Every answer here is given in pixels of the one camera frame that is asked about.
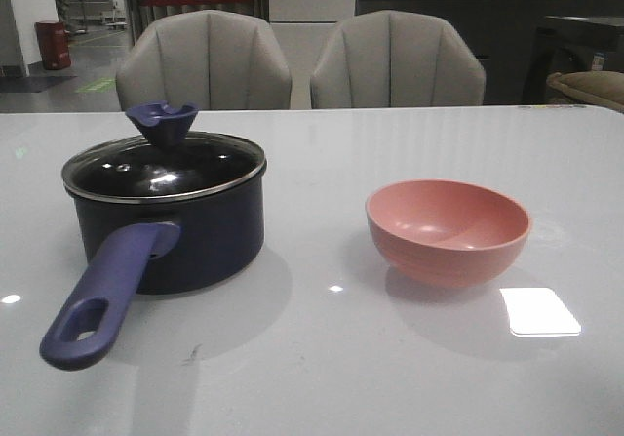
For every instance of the right grey upholstered chair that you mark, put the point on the right grey upholstered chair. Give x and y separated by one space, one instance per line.
396 59

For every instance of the white refrigerator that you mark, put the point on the white refrigerator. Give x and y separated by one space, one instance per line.
301 28

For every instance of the red trash bin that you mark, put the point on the red trash bin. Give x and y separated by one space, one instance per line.
53 45

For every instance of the red barrier belt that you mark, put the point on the red barrier belt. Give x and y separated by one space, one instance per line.
177 3

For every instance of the left grey upholstered chair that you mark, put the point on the left grey upholstered chair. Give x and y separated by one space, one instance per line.
214 59

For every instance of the dark grey kitchen counter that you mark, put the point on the dark grey kitchen counter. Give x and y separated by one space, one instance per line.
500 33

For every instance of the glass lid blue knob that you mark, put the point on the glass lid blue knob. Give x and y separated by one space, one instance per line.
166 162

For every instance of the pink bowl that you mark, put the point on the pink bowl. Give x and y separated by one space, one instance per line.
446 233

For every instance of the grey upholstered chair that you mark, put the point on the grey upholstered chair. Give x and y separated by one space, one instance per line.
396 59
214 59

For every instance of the dark blue saucepan purple handle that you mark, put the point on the dark blue saucepan purple handle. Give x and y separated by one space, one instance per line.
150 249

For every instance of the olive cushion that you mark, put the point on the olive cushion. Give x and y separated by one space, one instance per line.
598 88

